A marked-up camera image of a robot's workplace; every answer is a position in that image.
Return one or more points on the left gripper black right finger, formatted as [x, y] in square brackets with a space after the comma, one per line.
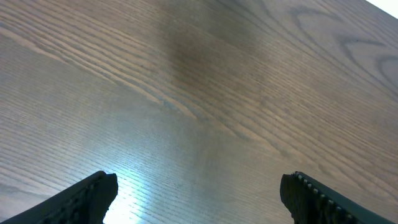
[311, 202]

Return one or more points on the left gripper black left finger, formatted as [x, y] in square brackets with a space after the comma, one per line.
[85, 202]

